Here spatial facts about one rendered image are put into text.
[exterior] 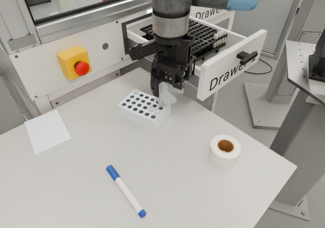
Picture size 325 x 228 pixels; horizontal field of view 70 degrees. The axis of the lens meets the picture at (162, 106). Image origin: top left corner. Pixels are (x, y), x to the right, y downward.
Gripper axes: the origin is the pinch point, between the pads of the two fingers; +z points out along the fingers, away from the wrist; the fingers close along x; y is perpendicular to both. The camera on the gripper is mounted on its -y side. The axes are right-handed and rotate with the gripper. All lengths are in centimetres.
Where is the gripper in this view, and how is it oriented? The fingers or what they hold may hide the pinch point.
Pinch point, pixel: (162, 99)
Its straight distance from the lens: 63.2
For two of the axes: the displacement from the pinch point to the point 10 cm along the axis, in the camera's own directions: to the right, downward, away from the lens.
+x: 5.1, -5.9, 6.3
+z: 0.0, 7.3, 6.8
